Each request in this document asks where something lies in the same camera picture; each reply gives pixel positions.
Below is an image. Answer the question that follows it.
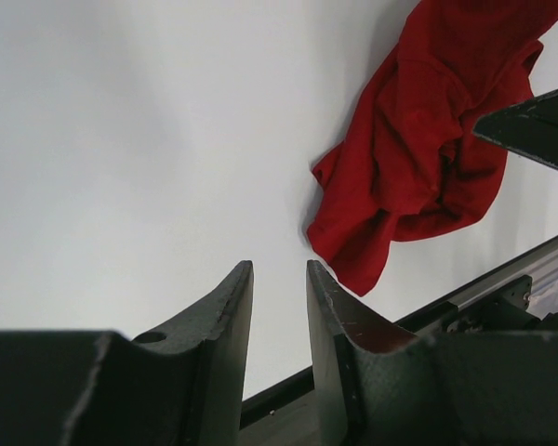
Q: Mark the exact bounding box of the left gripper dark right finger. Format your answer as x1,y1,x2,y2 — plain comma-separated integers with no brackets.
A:
307,261,558,445

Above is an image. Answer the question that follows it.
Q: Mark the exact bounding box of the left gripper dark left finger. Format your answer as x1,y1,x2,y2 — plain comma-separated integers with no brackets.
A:
0,261,254,445

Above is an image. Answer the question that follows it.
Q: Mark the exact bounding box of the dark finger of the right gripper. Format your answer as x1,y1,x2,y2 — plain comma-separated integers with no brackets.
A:
472,89,558,171

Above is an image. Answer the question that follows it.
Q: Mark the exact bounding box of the red t shirt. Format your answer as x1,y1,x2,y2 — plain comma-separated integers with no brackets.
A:
306,1,558,295

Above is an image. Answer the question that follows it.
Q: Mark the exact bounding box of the aluminium front frame rail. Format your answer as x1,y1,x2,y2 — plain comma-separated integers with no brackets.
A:
238,236,558,445

